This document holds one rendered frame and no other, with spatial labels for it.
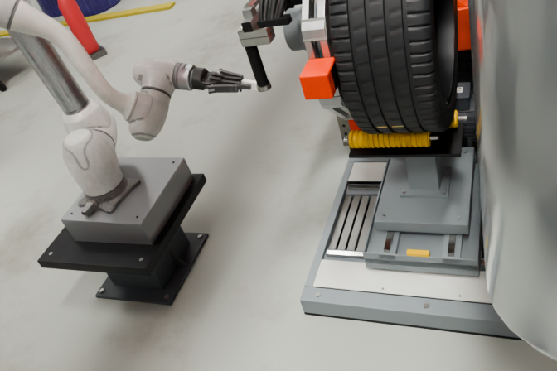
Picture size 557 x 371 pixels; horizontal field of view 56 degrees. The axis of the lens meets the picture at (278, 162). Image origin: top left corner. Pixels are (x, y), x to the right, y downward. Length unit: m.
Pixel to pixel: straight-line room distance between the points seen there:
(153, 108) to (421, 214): 0.94
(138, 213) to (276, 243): 0.58
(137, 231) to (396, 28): 1.14
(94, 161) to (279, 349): 0.90
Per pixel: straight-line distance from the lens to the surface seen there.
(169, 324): 2.07
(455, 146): 1.67
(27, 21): 1.78
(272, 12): 1.42
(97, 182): 1.95
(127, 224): 1.91
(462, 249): 1.79
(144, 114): 1.74
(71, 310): 2.38
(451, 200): 1.83
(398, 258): 1.77
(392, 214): 1.81
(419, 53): 1.25
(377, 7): 1.25
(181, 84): 1.78
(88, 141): 1.91
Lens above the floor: 1.47
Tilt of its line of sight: 35 degrees down
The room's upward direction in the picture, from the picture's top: 19 degrees counter-clockwise
